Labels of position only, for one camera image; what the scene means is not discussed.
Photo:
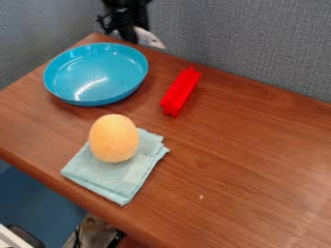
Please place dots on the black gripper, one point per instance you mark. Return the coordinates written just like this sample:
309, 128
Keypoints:
124, 14

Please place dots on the white toothpaste tube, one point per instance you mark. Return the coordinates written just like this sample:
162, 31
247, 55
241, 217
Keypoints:
140, 37

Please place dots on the blue plate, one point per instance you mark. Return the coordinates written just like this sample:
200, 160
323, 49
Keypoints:
96, 74

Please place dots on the red plastic block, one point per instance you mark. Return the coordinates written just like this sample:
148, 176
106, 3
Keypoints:
178, 93

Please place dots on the orange egg-shaped ball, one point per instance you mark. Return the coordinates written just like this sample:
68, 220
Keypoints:
114, 138

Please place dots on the light blue folded cloth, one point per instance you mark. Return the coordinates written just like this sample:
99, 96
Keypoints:
116, 181

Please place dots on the metal table leg bracket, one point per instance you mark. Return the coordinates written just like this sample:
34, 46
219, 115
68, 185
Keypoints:
94, 233

